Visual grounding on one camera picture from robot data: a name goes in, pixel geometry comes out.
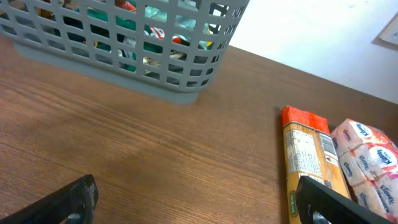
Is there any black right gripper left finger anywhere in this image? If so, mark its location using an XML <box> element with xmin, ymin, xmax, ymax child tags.
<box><xmin>1</xmin><ymin>174</ymin><xmax>99</xmax><ymax>224</ymax></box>

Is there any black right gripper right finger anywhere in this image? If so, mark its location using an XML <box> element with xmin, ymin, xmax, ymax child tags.
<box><xmin>295</xmin><ymin>176</ymin><xmax>390</xmax><ymax>224</ymax></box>

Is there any teal snack packet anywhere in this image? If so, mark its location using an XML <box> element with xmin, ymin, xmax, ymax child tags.
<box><xmin>144</xmin><ymin>1</ymin><xmax>213</xmax><ymax>50</ymax></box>

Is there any multicolour tissue pack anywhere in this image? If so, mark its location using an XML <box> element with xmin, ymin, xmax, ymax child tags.
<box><xmin>331</xmin><ymin>119</ymin><xmax>397</xmax><ymax>223</ymax></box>

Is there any orange biscuit package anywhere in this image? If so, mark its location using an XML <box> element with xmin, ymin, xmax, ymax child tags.
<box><xmin>281</xmin><ymin>106</ymin><xmax>351</xmax><ymax>224</ymax></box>

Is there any grey plastic basket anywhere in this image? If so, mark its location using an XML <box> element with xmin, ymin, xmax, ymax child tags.
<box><xmin>1</xmin><ymin>0</ymin><xmax>248</xmax><ymax>104</ymax></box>

